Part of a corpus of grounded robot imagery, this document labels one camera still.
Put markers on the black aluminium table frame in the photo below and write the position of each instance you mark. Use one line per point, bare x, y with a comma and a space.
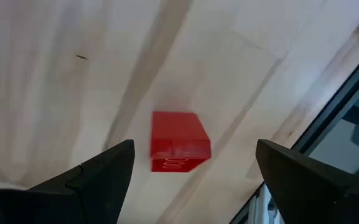
338, 101

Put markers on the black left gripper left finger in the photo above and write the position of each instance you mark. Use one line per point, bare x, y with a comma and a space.
67, 205

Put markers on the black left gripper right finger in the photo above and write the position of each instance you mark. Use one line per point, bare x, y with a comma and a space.
316, 202

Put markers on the small red toy brick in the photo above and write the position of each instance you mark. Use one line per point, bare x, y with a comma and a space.
179, 140

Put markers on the white paper sheets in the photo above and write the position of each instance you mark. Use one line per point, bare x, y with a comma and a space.
260, 208

